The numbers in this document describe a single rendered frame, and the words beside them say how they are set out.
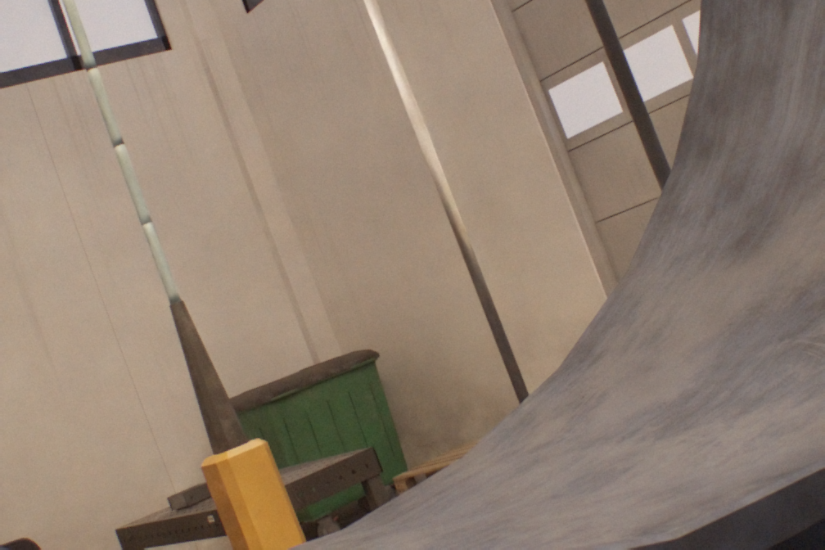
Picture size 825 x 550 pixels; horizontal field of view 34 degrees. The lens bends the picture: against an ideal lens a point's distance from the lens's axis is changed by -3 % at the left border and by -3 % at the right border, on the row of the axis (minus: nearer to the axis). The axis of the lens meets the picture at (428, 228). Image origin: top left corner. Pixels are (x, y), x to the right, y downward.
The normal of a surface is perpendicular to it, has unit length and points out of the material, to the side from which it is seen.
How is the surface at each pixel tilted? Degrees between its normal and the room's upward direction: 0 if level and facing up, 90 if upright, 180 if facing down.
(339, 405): 94
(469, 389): 90
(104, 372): 90
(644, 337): 25
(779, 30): 45
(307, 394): 94
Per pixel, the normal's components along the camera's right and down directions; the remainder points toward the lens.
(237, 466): 0.56, -0.26
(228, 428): 0.32, -0.25
